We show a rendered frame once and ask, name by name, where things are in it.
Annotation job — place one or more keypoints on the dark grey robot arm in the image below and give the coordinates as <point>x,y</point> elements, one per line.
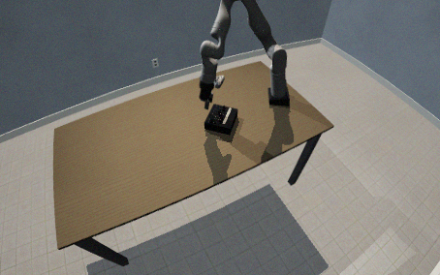
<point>259,25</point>

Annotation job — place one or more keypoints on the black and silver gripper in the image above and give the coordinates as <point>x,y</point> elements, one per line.
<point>207,83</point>

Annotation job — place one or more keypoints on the black lighting desk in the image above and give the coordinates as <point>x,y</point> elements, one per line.
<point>223,122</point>

